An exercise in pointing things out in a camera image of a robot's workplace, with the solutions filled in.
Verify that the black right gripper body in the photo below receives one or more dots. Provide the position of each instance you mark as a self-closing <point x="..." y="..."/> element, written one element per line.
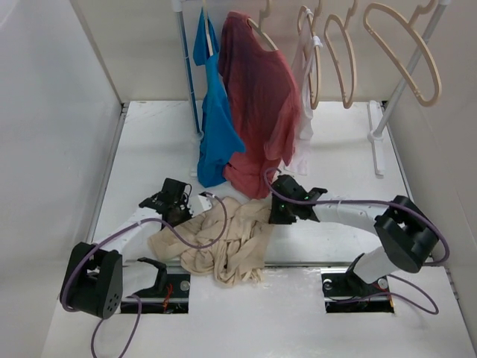
<point x="283" y="211"/>

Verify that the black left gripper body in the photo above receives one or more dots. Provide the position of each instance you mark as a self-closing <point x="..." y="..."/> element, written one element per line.
<point x="183" y="212"/>

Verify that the beige trousers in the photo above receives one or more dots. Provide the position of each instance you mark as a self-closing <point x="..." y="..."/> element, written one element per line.
<point x="238" y="257"/>

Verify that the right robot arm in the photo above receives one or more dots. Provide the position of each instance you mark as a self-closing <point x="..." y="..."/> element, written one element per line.
<point x="407" y="237"/>

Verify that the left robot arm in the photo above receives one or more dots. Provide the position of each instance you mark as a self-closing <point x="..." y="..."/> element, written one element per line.
<point x="105" y="273"/>

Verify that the white garment on hanger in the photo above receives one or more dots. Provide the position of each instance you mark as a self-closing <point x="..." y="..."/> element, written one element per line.
<point x="304" y="132"/>

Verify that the beige hanger under blue shirt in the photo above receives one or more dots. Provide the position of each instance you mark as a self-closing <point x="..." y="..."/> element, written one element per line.
<point x="206" y="26"/>

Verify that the beige hanger under red shirt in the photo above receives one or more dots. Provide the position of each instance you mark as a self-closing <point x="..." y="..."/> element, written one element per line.
<point x="258" y="26"/>

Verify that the beige hanger under white garment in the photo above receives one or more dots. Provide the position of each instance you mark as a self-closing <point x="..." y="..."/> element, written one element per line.
<point x="310" y="17"/>

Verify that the blue t-shirt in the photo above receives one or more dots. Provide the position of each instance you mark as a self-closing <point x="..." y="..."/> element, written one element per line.
<point x="220" y="140"/>

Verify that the red t-shirt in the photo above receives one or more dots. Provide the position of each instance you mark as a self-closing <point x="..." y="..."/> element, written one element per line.
<point x="264" y="102"/>

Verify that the white clothes rack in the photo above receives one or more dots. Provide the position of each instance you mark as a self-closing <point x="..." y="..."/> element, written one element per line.
<point x="375" y="136"/>

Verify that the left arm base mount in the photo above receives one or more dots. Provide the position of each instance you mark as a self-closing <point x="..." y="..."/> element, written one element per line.
<point x="173" y="298"/>

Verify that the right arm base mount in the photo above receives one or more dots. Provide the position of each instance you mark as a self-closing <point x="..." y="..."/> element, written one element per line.
<point x="345" y="293"/>

